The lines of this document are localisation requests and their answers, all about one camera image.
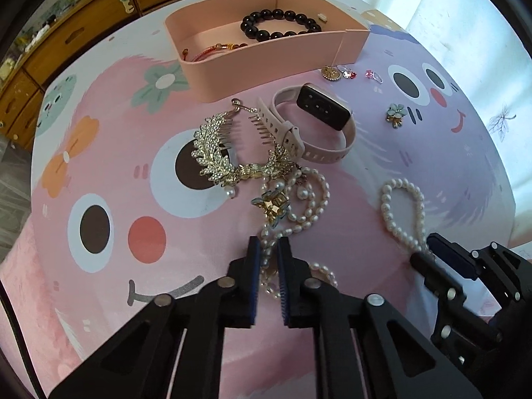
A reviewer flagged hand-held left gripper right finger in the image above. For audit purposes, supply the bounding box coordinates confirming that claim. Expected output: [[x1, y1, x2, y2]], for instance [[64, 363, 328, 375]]
[[276, 237, 483, 399]]

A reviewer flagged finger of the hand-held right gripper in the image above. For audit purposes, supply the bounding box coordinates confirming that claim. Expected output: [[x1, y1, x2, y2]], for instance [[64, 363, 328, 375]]
[[409, 253, 503, 345], [427, 233, 479, 280]]

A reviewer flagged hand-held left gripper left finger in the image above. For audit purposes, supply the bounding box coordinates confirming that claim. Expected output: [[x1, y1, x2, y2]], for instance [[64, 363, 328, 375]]
[[48, 236, 262, 399]]

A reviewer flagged short pearl bracelet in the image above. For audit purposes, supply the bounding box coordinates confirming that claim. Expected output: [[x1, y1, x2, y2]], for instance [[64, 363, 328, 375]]
[[380, 178, 434, 255]]

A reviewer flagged long pearl necklace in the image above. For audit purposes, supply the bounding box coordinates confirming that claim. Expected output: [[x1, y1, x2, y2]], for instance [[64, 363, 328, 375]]
[[260, 166, 338, 300]]

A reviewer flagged pink storage box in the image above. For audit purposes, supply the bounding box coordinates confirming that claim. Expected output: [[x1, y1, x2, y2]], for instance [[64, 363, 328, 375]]
[[164, 0, 370, 103]]

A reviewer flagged gold leaf hair comb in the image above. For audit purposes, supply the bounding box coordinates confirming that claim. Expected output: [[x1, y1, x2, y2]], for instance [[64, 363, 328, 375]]
[[192, 98, 305, 199]]

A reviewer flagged blue flower brooch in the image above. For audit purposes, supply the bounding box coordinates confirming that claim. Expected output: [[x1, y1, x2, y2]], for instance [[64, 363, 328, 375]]
[[385, 103, 406, 129]]

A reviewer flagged cartoon printed table mat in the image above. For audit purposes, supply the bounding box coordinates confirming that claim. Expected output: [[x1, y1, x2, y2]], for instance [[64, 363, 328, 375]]
[[0, 0, 518, 399]]

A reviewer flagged pink smart watch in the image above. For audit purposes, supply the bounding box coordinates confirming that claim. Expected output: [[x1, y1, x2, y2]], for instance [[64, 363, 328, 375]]
[[254, 83, 357, 164]]

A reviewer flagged wooden drawer cabinet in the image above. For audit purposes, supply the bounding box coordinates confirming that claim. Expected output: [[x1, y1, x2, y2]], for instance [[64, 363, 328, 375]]
[[0, 0, 227, 151]]

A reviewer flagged red string bracelet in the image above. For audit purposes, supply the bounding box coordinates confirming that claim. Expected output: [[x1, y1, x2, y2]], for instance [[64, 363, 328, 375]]
[[180, 41, 250, 63]]

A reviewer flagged black cable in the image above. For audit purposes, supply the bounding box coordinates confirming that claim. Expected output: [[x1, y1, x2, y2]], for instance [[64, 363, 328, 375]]
[[0, 280, 47, 399]]

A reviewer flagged black bead bracelet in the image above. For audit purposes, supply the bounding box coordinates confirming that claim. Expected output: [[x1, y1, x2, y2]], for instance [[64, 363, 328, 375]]
[[240, 8, 323, 43]]

